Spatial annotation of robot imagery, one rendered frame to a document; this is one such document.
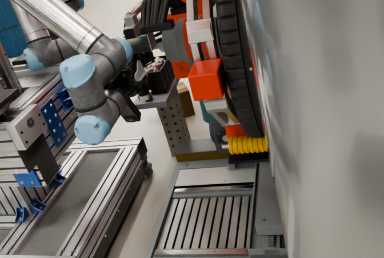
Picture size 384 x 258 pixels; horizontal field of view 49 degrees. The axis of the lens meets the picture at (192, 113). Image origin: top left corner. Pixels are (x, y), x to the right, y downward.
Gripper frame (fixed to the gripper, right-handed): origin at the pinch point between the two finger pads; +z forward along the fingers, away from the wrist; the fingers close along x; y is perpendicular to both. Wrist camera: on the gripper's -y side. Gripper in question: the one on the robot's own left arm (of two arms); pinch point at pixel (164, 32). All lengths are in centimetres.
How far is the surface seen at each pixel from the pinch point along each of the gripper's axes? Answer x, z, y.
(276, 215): 46, 0, 60
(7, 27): -373, -3, 49
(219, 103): 48, -14, 8
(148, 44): 30.6, -20.8, -9.1
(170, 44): 22.3, -10.3, -3.6
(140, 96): 25.1, -25.7, 6.5
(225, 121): 38.5, -6.9, 20.5
